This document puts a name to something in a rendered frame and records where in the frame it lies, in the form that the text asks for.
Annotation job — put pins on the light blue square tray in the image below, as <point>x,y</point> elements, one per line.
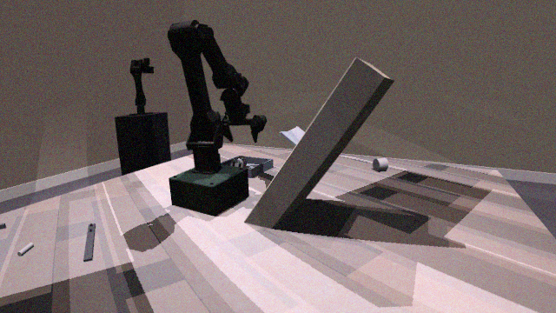
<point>255,165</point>

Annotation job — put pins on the white cylinder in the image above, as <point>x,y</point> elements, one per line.
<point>239,162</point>

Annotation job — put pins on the beige service panel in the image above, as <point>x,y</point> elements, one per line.
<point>339,119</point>

